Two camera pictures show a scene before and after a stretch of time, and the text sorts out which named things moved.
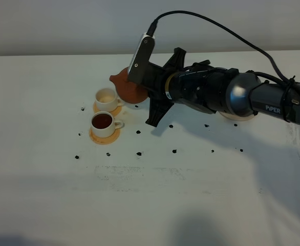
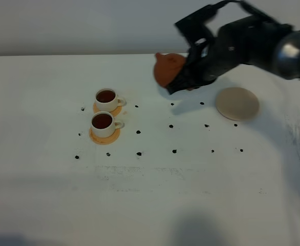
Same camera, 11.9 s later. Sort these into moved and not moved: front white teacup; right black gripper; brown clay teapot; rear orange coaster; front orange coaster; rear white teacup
Moved: right black gripper; brown clay teapot
Not moved: rear orange coaster; front white teacup; front orange coaster; rear white teacup
